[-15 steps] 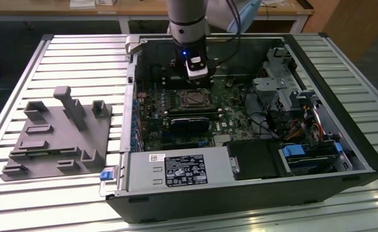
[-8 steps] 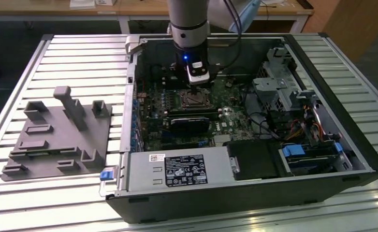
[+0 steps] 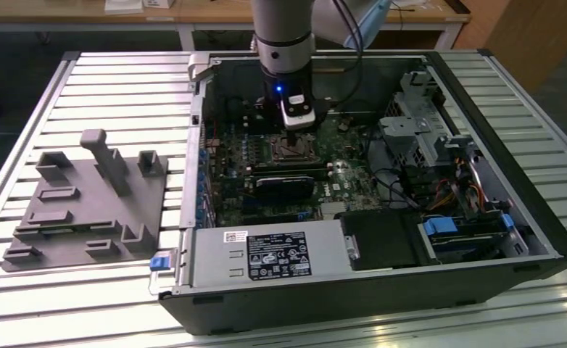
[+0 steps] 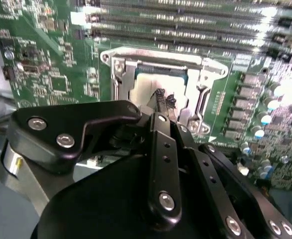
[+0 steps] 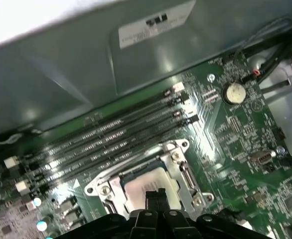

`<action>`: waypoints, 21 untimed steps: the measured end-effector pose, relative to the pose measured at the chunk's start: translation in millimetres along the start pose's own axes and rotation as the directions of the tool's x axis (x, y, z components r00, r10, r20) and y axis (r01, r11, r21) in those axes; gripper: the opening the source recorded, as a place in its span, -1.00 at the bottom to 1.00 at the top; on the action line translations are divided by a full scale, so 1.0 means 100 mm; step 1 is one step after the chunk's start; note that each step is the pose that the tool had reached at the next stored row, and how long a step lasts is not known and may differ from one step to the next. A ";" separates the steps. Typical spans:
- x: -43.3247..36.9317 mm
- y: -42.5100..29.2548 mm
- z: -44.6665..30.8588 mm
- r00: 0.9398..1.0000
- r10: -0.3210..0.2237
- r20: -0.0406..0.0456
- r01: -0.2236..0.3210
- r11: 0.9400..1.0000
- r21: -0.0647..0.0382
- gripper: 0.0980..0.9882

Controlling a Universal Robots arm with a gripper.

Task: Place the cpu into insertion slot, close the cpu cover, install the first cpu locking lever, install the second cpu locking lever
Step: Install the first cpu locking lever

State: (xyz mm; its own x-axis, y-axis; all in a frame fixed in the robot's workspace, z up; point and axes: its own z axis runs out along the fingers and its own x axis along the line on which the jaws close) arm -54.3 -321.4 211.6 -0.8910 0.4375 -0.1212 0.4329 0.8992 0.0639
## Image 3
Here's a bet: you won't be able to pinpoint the black plastic shroud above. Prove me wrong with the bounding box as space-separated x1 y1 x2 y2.
335 209 432 272

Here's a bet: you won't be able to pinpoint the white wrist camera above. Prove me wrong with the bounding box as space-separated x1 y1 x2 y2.
278 92 318 131

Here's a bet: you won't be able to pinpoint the grey power supply with label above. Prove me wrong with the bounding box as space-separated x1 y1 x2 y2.
186 223 354 289

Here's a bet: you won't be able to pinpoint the black open PC case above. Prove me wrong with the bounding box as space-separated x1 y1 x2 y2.
156 49 567 336

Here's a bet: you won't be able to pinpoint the black graphics card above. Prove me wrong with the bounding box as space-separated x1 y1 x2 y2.
252 175 315 199

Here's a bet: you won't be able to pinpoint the silver chipset heat sink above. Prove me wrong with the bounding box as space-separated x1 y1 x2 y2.
320 202 348 220

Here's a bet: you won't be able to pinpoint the wooden cabinet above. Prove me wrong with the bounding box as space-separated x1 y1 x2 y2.
455 0 567 95

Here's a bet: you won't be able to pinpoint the orange yellow red wires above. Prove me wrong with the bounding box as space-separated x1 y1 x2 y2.
432 179 488 212

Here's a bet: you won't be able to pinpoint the grey parts rack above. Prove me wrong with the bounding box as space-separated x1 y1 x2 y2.
1 128 170 273

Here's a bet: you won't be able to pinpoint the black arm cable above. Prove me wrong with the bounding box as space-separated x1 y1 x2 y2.
331 0 364 108

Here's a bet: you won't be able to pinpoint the blue disk carrier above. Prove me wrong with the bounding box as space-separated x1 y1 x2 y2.
420 215 459 239

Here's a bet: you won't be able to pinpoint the grey metal drive cage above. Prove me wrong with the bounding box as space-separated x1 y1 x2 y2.
378 70 474 170

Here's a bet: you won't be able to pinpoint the blue case latch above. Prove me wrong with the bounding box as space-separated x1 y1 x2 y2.
150 255 175 272

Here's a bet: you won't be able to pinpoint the wooden desk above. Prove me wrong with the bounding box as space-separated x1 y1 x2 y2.
0 0 472 51

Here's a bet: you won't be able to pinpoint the green motherboard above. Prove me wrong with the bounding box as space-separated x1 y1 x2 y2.
200 115 386 228

